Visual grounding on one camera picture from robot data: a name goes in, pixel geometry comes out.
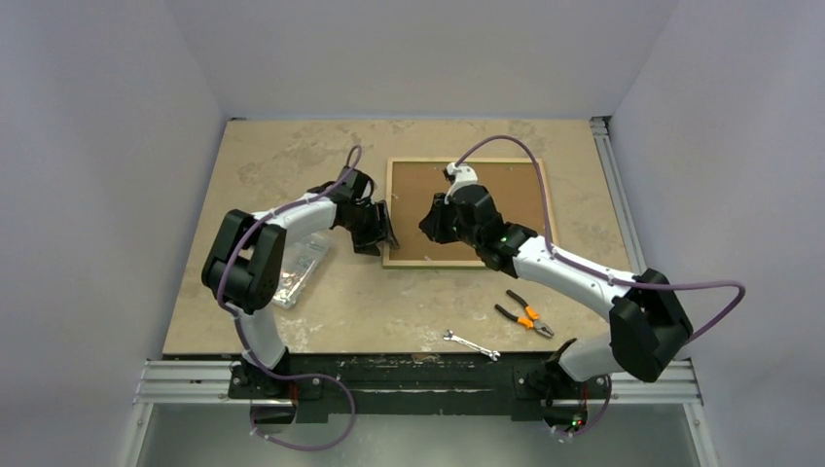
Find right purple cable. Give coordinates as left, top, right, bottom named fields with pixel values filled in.
left=453, top=135, right=747, bottom=342

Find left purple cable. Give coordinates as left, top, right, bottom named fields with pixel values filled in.
left=215, top=144, right=364, bottom=388

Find orange black pliers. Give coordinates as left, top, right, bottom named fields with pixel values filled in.
left=494, top=289, right=555, bottom=339

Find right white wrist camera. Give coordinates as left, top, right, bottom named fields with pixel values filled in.
left=443, top=162, right=478, bottom=203

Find aluminium frame rail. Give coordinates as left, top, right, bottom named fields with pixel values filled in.
left=131, top=359, right=259, bottom=408

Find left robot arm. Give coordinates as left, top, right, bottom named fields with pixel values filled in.
left=201, top=165, right=399, bottom=398

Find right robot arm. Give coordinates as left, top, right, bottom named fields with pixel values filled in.
left=418, top=185, right=693, bottom=396

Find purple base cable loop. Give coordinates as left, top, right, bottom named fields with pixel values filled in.
left=248, top=375, right=357, bottom=453

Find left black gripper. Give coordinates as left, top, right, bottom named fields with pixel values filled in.
left=341, top=201, right=397, bottom=256

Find small silver wrench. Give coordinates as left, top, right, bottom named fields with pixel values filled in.
left=443, top=330, right=501, bottom=362

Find clear plastic screw box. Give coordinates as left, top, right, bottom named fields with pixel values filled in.
left=271, top=233, right=332, bottom=309

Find green picture frame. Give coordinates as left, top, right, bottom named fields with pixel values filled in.
left=382, top=158, right=559, bottom=269

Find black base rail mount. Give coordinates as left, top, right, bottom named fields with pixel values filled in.
left=229, top=351, right=609, bottom=427

